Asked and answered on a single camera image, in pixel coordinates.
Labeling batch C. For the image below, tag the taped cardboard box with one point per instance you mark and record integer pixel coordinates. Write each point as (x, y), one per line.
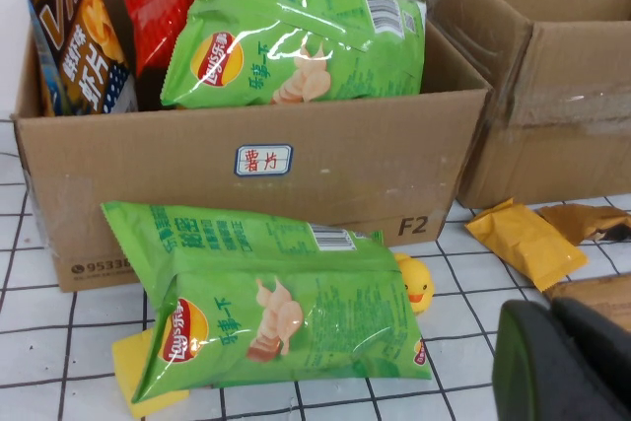
(567, 145)

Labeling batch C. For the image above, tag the cardboard box with F2 print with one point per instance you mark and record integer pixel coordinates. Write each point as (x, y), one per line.
(370, 169)

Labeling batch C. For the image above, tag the yellow rubber duck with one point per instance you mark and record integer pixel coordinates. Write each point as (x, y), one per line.
(419, 288)

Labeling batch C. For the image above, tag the small yellow snack packet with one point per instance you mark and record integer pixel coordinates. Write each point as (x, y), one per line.
(527, 243)

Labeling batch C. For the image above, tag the white label sticker on F2 box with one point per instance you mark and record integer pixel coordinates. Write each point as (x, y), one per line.
(262, 161)

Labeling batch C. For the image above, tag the crumpled gold brown wrapper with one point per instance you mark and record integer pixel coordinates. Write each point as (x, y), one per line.
(586, 221)

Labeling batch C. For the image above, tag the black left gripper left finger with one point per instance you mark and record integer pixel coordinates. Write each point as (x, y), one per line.
(542, 371)

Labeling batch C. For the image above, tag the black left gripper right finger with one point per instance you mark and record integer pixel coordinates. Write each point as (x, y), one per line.
(601, 342)

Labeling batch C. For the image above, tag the green Lay's chips bag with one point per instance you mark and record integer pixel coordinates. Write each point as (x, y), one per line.
(296, 41)
(296, 322)

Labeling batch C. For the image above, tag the brown biscuit packet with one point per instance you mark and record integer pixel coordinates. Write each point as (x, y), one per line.
(601, 295)

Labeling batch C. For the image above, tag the red shrimp sticks bag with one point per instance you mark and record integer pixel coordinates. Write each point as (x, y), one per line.
(153, 12)

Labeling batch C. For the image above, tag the yellow foam block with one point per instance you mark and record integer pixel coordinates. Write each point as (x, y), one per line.
(128, 367)

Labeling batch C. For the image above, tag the dark brown shrimp chips bag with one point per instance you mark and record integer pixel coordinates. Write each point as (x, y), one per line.
(79, 41)

